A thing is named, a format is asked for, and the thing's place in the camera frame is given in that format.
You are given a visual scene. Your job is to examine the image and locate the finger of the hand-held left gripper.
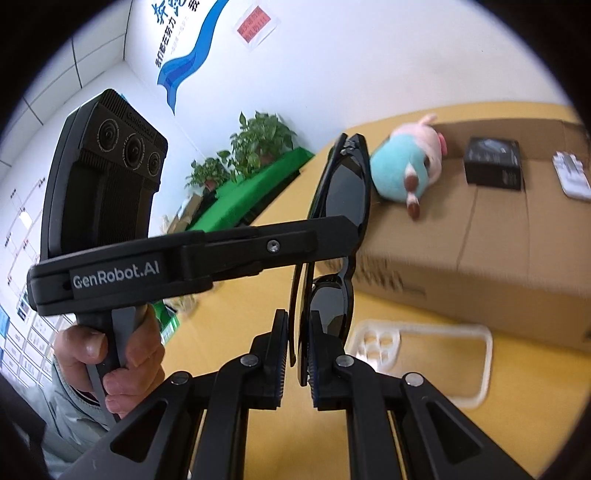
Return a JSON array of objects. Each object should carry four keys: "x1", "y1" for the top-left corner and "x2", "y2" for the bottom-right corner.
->
[{"x1": 182, "y1": 215, "x2": 365, "y2": 283}]

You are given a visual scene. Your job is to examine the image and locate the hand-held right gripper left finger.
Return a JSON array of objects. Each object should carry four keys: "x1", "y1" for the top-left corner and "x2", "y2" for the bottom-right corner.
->
[{"x1": 76, "y1": 308, "x2": 291, "y2": 480}]

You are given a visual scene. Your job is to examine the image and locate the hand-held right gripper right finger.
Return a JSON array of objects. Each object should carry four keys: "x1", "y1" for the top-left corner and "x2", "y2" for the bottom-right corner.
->
[{"x1": 307, "y1": 310, "x2": 536, "y2": 480}]

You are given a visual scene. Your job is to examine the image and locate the black sunglasses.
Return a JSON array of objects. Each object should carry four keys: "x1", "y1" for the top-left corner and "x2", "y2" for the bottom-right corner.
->
[{"x1": 288, "y1": 133, "x2": 372, "y2": 387}]

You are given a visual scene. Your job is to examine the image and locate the brown cardboard box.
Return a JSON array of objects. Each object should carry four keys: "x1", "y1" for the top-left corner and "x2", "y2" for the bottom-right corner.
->
[{"x1": 355, "y1": 117, "x2": 591, "y2": 354}]

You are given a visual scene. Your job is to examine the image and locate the small black box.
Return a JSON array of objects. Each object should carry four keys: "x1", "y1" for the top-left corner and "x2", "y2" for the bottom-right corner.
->
[{"x1": 463, "y1": 137, "x2": 525, "y2": 191}]

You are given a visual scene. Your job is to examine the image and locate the person's left forearm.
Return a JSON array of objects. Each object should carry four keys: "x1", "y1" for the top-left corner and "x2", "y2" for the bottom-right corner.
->
[{"x1": 18, "y1": 357, "x2": 116, "y2": 480}]

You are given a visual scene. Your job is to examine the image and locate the wooden desktop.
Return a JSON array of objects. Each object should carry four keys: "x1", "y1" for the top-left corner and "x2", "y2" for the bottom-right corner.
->
[{"x1": 178, "y1": 104, "x2": 591, "y2": 480}]

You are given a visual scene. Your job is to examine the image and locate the person's left hand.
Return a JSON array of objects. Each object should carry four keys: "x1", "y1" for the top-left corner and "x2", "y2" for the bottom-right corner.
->
[{"x1": 54, "y1": 305, "x2": 166, "y2": 422}]

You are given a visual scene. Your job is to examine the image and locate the white phone case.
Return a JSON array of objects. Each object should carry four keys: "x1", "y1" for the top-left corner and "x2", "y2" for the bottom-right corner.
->
[{"x1": 345, "y1": 319, "x2": 492, "y2": 409}]

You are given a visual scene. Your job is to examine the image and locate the small green potted plant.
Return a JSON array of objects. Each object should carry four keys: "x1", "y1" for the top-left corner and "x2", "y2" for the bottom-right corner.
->
[{"x1": 185, "y1": 157, "x2": 232, "y2": 192}]

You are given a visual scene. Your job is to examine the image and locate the large green potted plant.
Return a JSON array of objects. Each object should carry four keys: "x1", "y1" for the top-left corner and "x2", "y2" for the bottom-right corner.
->
[{"x1": 228, "y1": 111, "x2": 298, "y2": 183}]

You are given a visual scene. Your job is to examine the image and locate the blue and pink plush pig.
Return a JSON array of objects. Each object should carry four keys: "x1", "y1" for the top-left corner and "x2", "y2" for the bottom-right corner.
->
[{"x1": 369, "y1": 113, "x2": 448, "y2": 221}]

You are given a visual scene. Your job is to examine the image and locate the white rectangular device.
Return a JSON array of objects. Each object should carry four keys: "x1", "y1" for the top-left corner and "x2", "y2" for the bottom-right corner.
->
[{"x1": 551, "y1": 150, "x2": 591, "y2": 201}]

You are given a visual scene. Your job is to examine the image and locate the blue wave wall decal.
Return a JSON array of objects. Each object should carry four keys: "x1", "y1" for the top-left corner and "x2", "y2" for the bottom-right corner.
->
[{"x1": 157, "y1": 0, "x2": 232, "y2": 116}]

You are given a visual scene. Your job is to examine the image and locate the row of wall papers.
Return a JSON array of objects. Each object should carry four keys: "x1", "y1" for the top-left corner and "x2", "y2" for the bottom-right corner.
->
[{"x1": 0, "y1": 295, "x2": 54, "y2": 384}]

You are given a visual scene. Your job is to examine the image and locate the red wall notice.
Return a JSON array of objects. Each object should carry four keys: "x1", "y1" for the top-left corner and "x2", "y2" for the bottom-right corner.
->
[{"x1": 233, "y1": 4, "x2": 282, "y2": 51}]

